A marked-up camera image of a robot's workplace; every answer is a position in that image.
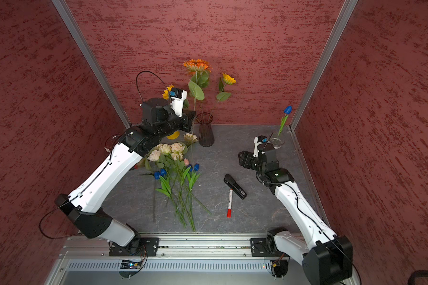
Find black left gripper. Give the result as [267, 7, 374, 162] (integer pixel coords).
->
[155, 108, 196, 140]

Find yellow sunflower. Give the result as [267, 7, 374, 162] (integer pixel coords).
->
[162, 85, 174, 100]
[216, 73, 237, 102]

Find pale pink rose flower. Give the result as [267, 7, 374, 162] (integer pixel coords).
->
[171, 142, 185, 154]

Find orange gerbera flower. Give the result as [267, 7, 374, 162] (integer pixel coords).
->
[183, 59, 211, 110]

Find blue tulip flower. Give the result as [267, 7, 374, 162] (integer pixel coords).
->
[277, 106, 292, 137]

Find white rose flower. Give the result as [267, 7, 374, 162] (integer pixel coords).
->
[158, 144, 172, 154]

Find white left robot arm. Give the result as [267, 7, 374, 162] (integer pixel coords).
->
[55, 98, 196, 254]

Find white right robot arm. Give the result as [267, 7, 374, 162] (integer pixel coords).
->
[238, 144, 354, 285]

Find yellow metal pen bucket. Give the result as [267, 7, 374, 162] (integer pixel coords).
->
[167, 131, 180, 140]

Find black stapler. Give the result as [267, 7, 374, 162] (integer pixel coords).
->
[224, 174, 247, 200]

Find dark ribbed glass vase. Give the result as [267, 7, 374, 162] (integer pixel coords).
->
[196, 112, 215, 147]

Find clear glass vase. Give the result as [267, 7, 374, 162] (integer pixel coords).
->
[269, 135, 285, 149]

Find blue tulip pair right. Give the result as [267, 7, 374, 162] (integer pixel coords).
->
[187, 163, 200, 172]

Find blue tulip pair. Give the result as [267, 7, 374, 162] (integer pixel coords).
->
[187, 163, 200, 172]
[153, 168, 168, 180]

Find red capped white marker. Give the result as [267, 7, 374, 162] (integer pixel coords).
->
[227, 189, 233, 218]

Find blue tulip pair left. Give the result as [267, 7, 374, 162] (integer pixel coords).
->
[153, 168, 168, 180]

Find aluminium corner profile left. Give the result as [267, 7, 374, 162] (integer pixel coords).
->
[51, 0, 131, 128]

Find aluminium corner profile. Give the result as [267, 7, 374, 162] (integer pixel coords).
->
[290, 0, 358, 133]
[51, 0, 131, 128]

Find aluminium corner profile right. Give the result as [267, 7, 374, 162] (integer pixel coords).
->
[290, 0, 358, 133]

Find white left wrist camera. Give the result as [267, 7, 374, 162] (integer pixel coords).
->
[170, 87, 187, 117]

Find aluminium front rail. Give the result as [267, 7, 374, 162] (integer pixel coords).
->
[62, 233, 307, 261]

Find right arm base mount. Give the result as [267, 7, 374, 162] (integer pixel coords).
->
[250, 237, 273, 257]

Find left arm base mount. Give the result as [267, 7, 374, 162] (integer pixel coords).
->
[109, 237, 160, 257]

